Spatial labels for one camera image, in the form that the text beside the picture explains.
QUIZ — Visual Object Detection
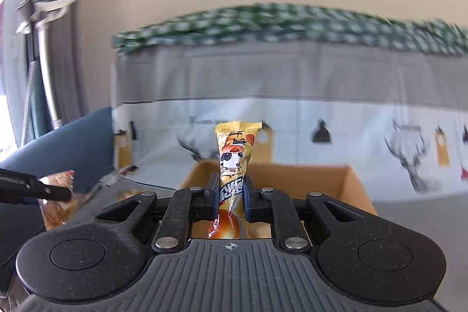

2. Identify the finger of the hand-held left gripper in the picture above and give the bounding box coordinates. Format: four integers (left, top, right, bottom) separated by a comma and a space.
0, 168, 74, 206

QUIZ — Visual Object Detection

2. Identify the green checked cloth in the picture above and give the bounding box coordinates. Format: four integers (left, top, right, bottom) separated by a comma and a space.
111, 3, 468, 57

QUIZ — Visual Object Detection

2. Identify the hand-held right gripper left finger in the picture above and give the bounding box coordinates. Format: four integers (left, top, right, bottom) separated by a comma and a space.
95, 173, 222, 254

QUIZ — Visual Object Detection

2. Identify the grey curtain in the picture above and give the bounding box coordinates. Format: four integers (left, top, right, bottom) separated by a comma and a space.
7, 0, 85, 148

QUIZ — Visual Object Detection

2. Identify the deer printed white cloth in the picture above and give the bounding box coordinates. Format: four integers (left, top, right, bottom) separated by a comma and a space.
113, 42, 468, 203

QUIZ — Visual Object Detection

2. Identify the yellow cartoon snack packet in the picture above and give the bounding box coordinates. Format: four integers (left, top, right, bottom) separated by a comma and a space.
208, 120, 263, 239

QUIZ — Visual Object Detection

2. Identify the cardboard box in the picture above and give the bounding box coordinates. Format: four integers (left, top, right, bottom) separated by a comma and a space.
179, 160, 379, 239

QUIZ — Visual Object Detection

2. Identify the blue sofa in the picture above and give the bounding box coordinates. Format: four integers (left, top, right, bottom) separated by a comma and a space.
0, 106, 115, 261

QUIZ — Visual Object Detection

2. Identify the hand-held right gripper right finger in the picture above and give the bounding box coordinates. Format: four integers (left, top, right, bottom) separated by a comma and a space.
243, 175, 378, 254

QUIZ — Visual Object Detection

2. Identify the small orange cracker packet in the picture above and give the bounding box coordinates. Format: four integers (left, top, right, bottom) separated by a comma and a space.
119, 189, 147, 201

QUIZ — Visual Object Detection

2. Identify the metal pole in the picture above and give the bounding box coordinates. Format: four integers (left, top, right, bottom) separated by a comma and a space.
16, 0, 78, 130

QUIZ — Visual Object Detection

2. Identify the clear peanut snack packet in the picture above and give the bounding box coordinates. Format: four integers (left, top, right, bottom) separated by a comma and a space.
38, 169, 86, 230

